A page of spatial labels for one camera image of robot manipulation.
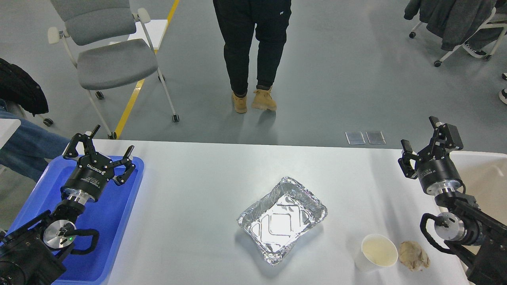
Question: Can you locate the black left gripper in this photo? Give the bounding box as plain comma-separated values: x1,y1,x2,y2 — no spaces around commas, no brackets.
61,125,136,203

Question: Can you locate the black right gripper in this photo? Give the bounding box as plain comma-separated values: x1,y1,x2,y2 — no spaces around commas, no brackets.
398,116,463,194

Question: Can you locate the white paper cup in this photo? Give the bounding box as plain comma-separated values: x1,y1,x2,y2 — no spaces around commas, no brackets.
354,234,398,273

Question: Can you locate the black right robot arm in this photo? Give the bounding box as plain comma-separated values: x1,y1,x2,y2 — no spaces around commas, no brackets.
398,116,507,285

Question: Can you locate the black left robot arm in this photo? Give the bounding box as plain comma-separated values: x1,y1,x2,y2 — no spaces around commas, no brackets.
1,125,136,285

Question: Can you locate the right metal floor plate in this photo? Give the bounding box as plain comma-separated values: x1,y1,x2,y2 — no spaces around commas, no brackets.
366,131,387,145

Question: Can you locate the metal floor plate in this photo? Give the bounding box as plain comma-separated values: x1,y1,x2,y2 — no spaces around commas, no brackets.
345,131,366,145
366,131,387,145

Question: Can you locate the blue plastic tray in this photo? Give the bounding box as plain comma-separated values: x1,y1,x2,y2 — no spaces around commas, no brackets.
9,157,144,285

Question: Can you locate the beige plastic bin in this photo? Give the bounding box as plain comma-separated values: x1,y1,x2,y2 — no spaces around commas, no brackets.
450,151,507,225

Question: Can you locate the seated person in jeans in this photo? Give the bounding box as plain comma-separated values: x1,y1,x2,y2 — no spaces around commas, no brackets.
0,100,70,182

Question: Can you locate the left metal floor plate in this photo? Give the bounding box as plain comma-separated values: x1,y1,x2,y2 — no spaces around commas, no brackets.
345,131,366,145

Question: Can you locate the white small table corner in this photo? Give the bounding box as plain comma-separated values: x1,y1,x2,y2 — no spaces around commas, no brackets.
0,118,21,148

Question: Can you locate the crumpled brown paper ball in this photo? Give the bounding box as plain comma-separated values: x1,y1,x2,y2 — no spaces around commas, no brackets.
398,241,431,272

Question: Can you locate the black jacket on chair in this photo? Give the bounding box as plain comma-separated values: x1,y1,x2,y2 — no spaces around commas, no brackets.
0,58,49,116

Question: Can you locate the grey office chair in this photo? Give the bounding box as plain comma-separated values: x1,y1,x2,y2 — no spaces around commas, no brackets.
48,0,180,140

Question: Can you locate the chair with dark jackets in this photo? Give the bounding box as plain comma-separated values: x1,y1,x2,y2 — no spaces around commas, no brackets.
404,0,506,67

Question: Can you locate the white board on floor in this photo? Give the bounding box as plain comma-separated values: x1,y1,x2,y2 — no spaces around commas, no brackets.
108,19,168,50

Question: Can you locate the aluminium foil tray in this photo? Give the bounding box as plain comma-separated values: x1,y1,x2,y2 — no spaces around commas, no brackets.
237,177,328,266

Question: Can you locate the person in black trousers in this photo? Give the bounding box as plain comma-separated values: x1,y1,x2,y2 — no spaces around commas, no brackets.
213,0,292,114

